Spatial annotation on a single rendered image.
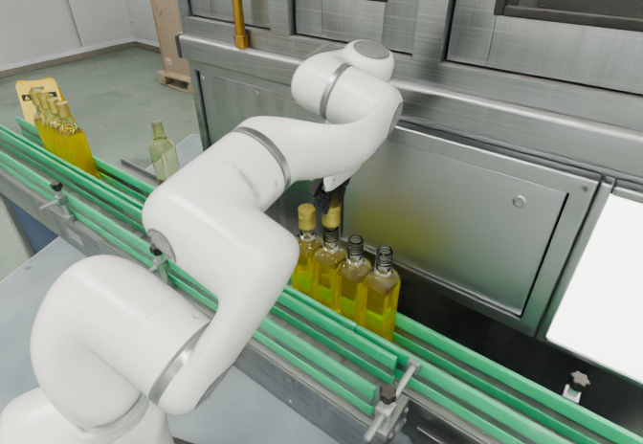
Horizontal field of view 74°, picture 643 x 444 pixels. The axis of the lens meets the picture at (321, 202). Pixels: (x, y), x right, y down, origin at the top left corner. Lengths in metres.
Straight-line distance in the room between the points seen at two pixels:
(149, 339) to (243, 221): 0.13
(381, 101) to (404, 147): 0.30
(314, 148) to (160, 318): 0.22
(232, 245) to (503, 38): 0.53
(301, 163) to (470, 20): 0.40
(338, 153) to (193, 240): 0.18
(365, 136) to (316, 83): 0.10
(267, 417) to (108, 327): 0.65
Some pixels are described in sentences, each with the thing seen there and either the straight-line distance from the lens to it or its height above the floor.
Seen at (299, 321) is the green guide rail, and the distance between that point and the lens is 0.96.
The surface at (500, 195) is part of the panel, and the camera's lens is 0.77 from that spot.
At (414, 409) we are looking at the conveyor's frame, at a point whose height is 0.86.
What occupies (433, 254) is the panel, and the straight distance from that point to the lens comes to 0.89.
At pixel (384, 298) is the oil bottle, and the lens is 0.80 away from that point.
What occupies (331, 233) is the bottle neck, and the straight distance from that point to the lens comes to 0.81.
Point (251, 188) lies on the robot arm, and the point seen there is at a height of 1.43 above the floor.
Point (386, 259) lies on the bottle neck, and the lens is 0.77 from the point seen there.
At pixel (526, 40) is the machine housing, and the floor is 1.48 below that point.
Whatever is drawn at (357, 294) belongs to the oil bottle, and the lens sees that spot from 0.83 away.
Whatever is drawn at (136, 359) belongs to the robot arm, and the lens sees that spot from 0.42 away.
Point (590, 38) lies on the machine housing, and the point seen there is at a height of 1.50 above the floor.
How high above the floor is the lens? 1.64
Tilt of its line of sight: 34 degrees down
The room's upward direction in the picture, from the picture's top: straight up
